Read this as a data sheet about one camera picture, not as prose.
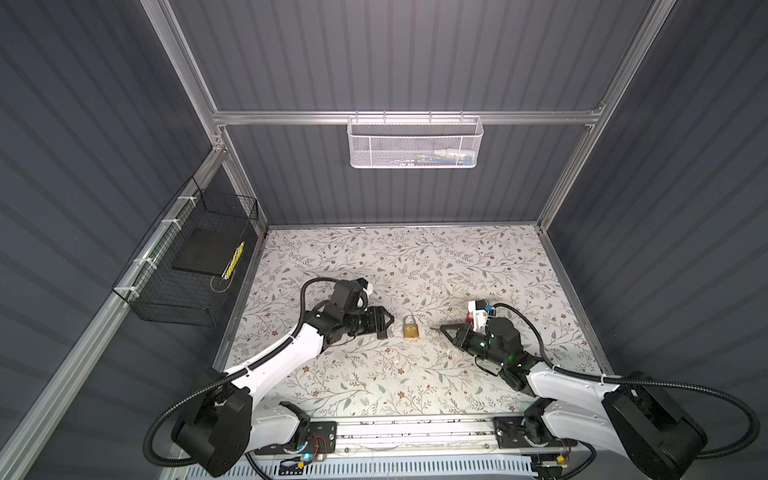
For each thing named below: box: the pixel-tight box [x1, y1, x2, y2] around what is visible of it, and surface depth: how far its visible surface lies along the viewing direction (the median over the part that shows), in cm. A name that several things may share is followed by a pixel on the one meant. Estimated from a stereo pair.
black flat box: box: [172, 227, 244, 277], surface depth 75 cm
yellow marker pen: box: [221, 241, 245, 280], surface depth 76 cm
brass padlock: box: [403, 314, 419, 338], surface depth 93 cm
